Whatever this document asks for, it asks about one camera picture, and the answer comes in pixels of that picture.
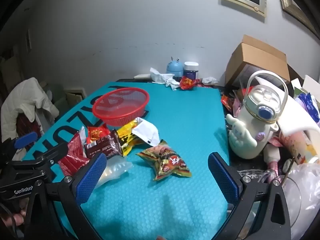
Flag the red patterned cloth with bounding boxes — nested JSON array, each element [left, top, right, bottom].
[[16, 114, 42, 136]]

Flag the small red yellow-print packet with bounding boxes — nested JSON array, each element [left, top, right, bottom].
[[87, 126, 110, 144]]

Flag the red plastic mesh basket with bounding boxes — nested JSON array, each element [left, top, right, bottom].
[[92, 87, 150, 127]]

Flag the brown chocolate snack packet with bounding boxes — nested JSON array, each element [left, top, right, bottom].
[[84, 130, 124, 158]]

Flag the blue deer humidifier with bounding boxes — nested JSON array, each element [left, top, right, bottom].
[[167, 57, 184, 78]]

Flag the white cartoon water bottle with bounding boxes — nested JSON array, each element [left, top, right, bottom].
[[226, 70, 288, 159]]

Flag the red packet yellow pattern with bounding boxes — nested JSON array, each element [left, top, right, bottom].
[[180, 76, 202, 90]]

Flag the purple white plastic bag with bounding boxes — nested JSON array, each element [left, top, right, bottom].
[[295, 92, 320, 123]]

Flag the yellow snack packet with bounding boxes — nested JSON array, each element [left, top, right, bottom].
[[116, 119, 148, 156]]

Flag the large white crumpled tissue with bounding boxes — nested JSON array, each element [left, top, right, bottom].
[[150, 67, 181, 90]]

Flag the person's left hand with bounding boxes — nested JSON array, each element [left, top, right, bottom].
[[6, 210, 27, 230]]

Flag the clear plastic snack packet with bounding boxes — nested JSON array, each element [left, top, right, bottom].
[[96, 156, 133, 188]]

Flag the cardboard box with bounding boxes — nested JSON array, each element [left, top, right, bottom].
[[225, 35, 291, 88]]

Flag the green red snack packet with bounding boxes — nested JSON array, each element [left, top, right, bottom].
[[136, 140, 192, 181]]

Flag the white snack packet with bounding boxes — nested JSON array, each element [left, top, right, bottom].
[[132, 117, 160, 146]]

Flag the dark red snack packet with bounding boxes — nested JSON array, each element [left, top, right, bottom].
[[66, 127, 87, 155], [58, 152, 90, 177]]

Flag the dark jar white lid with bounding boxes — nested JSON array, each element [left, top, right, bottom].
[[184, 62, 199, 80]]

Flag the teal bubble mat black letters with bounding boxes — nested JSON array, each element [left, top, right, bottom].
[[21, 81, 230, 240]]

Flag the wooden framed board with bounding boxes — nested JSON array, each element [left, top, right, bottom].
[[66, 87, 87, 103]]

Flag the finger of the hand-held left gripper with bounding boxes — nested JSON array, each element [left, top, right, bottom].
[[11, 145, 69, 178], [0, 132, 38, 162]]

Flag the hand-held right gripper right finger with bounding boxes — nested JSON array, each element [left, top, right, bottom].
[[207, 151, 293, 240]]

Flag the dark gold picture frame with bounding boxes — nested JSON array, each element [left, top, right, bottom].
[[277, 0, 320, 39]]

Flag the grey green cloth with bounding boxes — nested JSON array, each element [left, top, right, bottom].
[[49, 84, 67, 110]]

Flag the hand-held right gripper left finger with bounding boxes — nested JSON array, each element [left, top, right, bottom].
[[24, 152, 108, 240]]

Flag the clear plastic bag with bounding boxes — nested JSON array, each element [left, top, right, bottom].
[[282, 164, 320, 240]]

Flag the white quilted jacket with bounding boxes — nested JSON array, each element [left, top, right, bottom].
[[1, 77, 59, 140]]

